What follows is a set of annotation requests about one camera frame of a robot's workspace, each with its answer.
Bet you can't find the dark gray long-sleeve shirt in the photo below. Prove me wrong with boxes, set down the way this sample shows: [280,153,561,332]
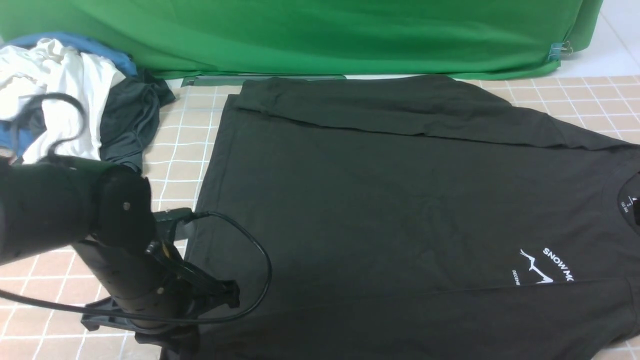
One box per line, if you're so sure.
[194,75,639,360]

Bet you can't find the white shirt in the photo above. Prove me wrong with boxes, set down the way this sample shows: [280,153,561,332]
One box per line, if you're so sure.
[0,38,125,164]

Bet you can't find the green backdrop cloth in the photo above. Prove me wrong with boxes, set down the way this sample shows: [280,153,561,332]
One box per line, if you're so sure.
[1,0,602,80]

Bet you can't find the binder clip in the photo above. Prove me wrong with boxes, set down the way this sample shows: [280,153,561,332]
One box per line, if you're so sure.
[547,41,574,62]

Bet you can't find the dark gray crumpled garment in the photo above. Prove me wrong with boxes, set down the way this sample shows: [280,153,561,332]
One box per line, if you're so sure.
[10,69,176,173]

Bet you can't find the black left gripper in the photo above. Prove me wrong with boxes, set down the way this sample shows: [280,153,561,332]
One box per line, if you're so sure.
[75,240,240,360]

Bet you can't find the blue garment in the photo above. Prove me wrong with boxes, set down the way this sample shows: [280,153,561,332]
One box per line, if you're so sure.
[1,32,138,163]

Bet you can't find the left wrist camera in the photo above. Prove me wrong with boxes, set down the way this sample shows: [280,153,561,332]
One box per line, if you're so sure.
[153,207,197,243]

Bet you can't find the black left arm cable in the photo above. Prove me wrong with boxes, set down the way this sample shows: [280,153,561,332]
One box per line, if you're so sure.
[0,92,273,325]

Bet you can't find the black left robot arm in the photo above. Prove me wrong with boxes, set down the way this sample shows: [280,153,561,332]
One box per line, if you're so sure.
[0,156,240,360]

